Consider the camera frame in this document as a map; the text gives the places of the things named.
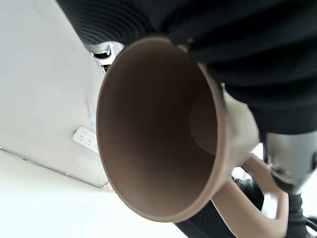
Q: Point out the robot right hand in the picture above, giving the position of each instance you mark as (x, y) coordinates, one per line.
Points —
(198, 223)

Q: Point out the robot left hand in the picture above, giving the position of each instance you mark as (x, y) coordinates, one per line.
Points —
(247, 37)

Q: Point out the brown plastic mug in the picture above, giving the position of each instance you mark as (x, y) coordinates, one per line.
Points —
(158, 129)

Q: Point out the white power strip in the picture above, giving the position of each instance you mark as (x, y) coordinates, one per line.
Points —
(84, 138)

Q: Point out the silver metal edge trim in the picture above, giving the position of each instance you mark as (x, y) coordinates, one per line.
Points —
(62, 171)

